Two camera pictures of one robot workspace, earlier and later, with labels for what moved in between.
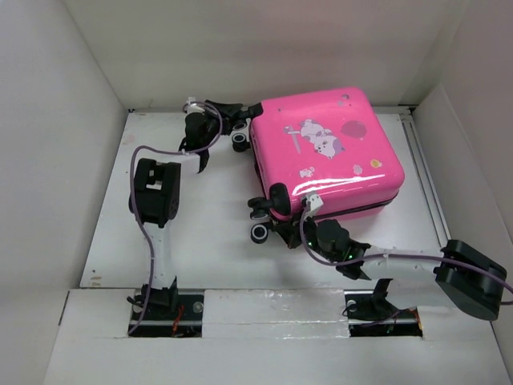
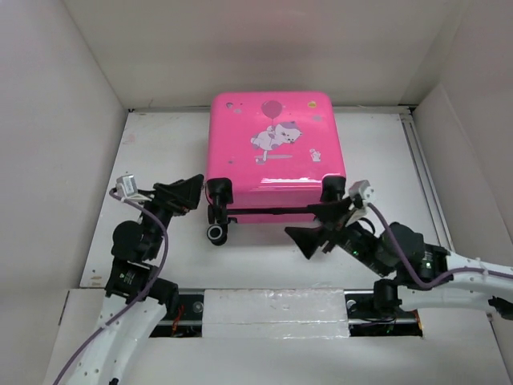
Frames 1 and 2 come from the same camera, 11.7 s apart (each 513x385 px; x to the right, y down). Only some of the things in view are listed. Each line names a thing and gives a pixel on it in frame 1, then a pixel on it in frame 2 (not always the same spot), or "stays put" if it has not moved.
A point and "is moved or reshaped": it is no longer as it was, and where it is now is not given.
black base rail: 179,313 stays put
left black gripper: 227,110 -> 181,194
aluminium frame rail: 425,176 stays put
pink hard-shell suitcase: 333,143 is moved or reshaped
